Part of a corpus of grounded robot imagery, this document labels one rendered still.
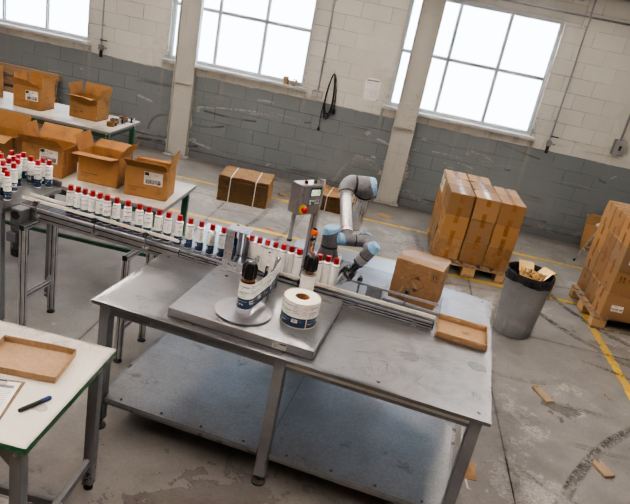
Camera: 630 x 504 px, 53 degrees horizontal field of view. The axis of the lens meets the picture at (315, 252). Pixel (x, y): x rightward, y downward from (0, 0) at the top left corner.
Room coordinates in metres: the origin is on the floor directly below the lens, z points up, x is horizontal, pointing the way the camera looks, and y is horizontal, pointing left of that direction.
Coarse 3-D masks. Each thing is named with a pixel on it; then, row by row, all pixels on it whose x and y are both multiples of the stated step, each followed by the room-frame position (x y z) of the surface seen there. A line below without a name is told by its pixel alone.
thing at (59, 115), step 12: (12, 96) 7.35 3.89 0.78; (0, 108) 6.70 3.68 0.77; (12, 108) 6.78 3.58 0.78; (24, 108) 6.89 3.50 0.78; (60, 108) 7.24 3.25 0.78; (48, 120) 6.66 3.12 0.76; (60, 120) 6.68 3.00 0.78; (72, 120) 6.79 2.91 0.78; (84, 120) 6.90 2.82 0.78; (108, 120) 7.13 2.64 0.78; (132, 120) 7.37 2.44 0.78; (96, 132) 6.67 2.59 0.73; (108, 132) 6.61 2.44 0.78; (120, 132) 6.98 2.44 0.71; (132, 132) 7.32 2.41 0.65; (132, 144) 7.32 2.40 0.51; (132, 156) 7.35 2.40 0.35
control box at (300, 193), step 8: (296, 184) 3.61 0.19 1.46; (304, 184) 3.60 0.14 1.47; (312, 184) 3.64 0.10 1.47; (320, 184) 3.68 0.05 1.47; (296, 192) 3.60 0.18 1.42; (304, 192) 3.58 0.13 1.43; (296, 200) 3.59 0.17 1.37; (304, 200) 3.59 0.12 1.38; (288, 208) 3.63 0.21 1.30; (296, 208) 3.58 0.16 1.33; (312, 208) 3.65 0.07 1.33
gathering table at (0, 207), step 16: (16, 192) 4.06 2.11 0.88; (32, 192) 4.13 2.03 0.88; (48, 192) 4.19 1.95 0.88; (0, 208) 3.73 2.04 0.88; (0, 224) 3.76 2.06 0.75; (48, 224) 4.28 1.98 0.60; (0, 240) 3.76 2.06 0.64; (48, 240) 4.28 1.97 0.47; (0, 256) 3.76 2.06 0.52; (48, 256) 4.27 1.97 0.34; (0, 272) 3.76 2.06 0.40; (0, 288) 3.76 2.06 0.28; (0, 304) 3.76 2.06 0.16
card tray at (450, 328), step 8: (440, 320) 3.50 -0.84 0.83; (448, 320) 3.51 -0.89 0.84; (456, 320) 3.50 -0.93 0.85; (464, 320) 3.49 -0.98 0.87; (440, 328) 3.39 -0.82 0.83; (448, 328) 3.41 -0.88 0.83; (456, 328) 3.43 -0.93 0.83; (464, 328) 3.45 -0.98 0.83; (472, 328) 3.48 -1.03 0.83; (480, 328) 3.48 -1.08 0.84; (440, 336) 3.27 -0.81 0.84; (448, 336) 3.26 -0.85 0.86; (456, 336) 3.25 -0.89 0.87; (464, 336) 3.34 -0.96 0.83; (472, 336) 3.37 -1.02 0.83; (480, 336) 3.39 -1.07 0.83; (464, 344) 3.24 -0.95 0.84; (472, 344) 3.23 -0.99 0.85; (480, 344) 3.22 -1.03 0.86
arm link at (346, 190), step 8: (352, 176) 3.81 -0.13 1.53; (344, 184) 3.77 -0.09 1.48; (352, 184) 3.77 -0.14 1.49; (344, 192) 3.74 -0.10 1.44; (352, 192) 3.75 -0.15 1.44; (344, 200) 3.70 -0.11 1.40; (344, 208) 3.66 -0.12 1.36; (344, 216) 3.62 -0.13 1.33; (352, 216) 3.65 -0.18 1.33; (344, 224) 3.58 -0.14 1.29; (352, 224) 3.60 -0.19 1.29; (344, 232) 3.54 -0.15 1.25; (352, 232) 3.56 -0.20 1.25; (344, 240) 3.50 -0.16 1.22; (352, 240) 3.51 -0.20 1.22
